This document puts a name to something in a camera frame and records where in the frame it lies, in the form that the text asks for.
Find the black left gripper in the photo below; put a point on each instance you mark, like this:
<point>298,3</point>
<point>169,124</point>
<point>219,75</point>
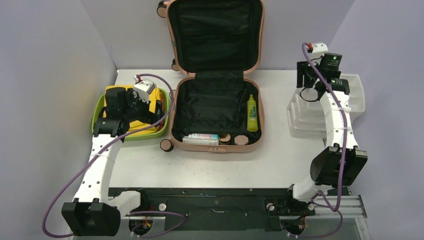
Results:
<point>149,117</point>

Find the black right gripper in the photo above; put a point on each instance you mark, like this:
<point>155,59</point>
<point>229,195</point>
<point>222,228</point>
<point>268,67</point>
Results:
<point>305,74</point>

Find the yellow box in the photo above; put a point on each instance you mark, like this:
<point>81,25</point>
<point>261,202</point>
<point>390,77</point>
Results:
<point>154,96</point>

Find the green plastic tray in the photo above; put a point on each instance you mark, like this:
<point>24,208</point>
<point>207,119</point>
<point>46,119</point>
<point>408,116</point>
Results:
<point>97,110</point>

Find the white plastic drawer organizer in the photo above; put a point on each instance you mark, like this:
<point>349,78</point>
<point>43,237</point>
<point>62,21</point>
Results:
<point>306,119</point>

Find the pink hard-shell suitcase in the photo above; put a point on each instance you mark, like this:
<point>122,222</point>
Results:
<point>216,43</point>

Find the red snack bag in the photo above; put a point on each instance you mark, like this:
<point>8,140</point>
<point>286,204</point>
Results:
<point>162,104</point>

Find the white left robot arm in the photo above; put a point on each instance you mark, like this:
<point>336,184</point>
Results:
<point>99,165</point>

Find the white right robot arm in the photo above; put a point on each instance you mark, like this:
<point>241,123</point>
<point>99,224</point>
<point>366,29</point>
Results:
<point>341,161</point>

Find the white toothpaste box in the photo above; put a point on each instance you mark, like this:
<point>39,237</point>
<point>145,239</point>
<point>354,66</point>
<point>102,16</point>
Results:
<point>201,139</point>

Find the small green bottle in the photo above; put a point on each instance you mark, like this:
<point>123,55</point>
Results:
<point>252,115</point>

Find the octagonal pink jar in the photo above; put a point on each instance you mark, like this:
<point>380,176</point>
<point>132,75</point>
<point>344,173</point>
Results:
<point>241,140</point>

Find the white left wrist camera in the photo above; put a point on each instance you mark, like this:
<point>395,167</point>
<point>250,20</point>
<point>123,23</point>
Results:
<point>143,88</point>

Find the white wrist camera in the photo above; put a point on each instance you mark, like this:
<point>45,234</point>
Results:
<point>317,48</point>
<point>143,88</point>

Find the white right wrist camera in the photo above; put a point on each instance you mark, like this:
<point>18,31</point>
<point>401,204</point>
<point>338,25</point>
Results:
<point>317,48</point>

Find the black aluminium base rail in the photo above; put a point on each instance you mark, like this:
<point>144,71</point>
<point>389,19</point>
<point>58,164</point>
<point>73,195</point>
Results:
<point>148,212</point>

